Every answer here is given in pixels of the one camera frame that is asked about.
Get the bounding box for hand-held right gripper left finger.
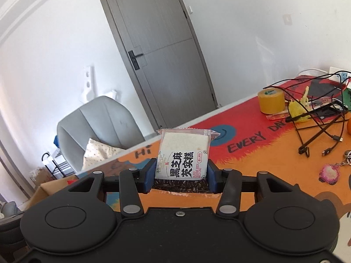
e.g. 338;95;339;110
67;159;157;217

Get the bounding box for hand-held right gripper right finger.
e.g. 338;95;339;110
200;160;301;217

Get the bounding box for black sesame cake packet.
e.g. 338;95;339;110
156;128;221;195

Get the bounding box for cardboard box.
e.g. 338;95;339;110
24;174;107;217

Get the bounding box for white dotted pillow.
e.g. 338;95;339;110
82;138;127;170

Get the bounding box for printed cat table mat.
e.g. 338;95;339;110
79;74;351;263

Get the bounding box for grey chair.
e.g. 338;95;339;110
57;96;144;172

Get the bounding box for black shoe rack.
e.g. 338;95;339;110
41;151;76;181

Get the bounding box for yellow tape roll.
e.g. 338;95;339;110
257;87;286;114

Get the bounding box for brown box on floor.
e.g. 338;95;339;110
30;167;51;189

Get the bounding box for white foam board with holes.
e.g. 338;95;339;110
78;65;95;103

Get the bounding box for grey door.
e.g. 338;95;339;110
97;0;218;132

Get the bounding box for white power strip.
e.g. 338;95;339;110
329;66;351;83

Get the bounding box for pink keychain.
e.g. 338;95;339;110
319;163;342;185

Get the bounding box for black door handle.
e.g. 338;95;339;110
128;51;143;69

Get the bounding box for tangled black cables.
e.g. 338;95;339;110
270;71;351;156

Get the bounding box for white cable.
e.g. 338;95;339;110
295;68;331;77

